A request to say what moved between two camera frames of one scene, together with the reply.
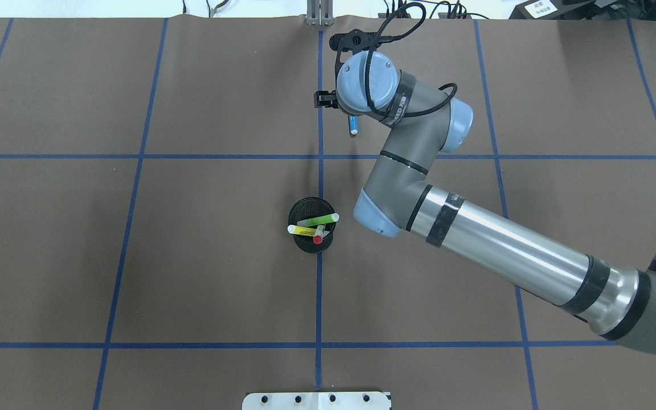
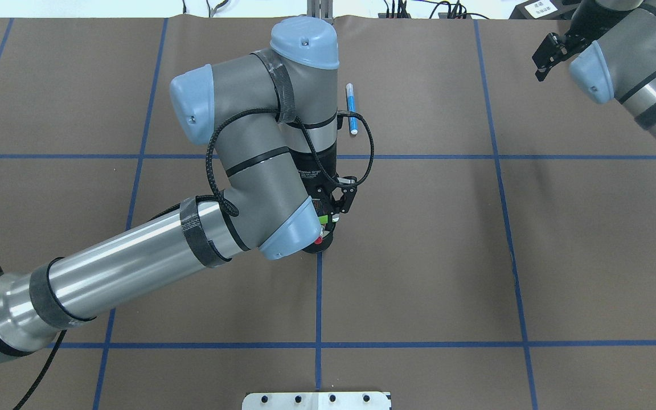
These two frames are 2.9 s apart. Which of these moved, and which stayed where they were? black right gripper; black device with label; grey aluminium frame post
Moved: black right gripper
Stayed: black device with label; grey aluminium frame post
